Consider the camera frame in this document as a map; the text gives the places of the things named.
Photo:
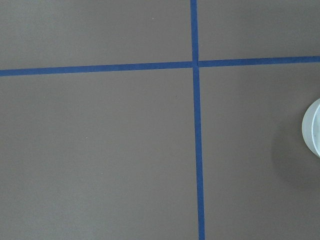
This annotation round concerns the white bowl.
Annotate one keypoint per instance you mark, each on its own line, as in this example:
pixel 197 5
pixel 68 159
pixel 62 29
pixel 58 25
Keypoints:
pixel 311 127

